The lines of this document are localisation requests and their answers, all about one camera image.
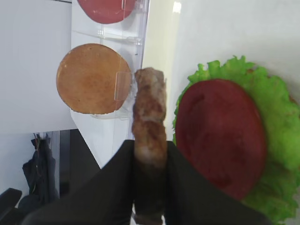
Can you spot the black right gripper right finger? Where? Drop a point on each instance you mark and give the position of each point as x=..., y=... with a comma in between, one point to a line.
x=193, y=200

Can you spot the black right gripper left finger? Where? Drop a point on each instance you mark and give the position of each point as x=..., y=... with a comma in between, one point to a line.
x=106, y=199

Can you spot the brown meat patty thin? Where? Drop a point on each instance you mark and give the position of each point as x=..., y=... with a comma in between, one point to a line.
x=150, y=146

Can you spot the red tomato slice on tray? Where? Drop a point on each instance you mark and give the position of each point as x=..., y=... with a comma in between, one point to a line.
x=219, y=130

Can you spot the green lettuce leaf on tray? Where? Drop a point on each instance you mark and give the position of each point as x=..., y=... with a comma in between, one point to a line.
x=274, y=194

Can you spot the red tomato slice in rack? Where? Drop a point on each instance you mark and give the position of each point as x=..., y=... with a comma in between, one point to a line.
x=107, y=11

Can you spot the clear acrylic left rack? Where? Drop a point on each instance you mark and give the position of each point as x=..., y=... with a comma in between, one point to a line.
x=105, y=133

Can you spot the dark hanging cloth background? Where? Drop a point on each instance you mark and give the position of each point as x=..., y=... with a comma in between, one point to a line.
x=39, y=172

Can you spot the black object at corner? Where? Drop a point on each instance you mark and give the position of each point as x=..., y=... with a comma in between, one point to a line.
x=9, y=214

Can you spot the brown bun half left rack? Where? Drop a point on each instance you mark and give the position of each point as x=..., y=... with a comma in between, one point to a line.
x=93, y=79

